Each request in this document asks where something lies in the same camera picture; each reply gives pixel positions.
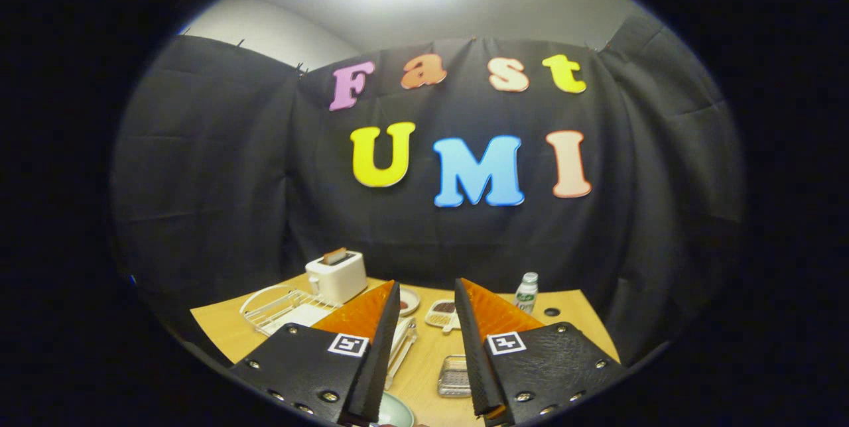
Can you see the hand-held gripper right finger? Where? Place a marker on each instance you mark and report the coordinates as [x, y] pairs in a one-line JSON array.
[[474, 361]]

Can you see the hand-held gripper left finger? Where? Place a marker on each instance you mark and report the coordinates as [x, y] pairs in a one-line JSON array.
[[378, 367]]

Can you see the pale green plate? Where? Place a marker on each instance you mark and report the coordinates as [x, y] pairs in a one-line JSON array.
[[396, 412]]

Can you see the white divided dish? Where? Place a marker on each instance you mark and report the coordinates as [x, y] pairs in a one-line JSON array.
[[441, 326]]

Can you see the beige round plate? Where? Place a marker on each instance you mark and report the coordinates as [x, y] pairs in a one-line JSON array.
[[412, 296]]

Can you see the heap of dark red beans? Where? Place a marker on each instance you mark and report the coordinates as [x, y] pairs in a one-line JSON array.
[[444, 307]]

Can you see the white green-label drink bottle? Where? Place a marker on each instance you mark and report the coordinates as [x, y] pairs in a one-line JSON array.
[[526, 298]]

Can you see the white toaster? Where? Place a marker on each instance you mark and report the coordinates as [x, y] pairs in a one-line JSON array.
[[338, 278]]

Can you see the brown toast slice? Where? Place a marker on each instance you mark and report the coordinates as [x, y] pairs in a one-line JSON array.
[[335, 256]]

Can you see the black backdrop cloth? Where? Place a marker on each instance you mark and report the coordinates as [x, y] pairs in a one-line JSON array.
[[199, 182]]

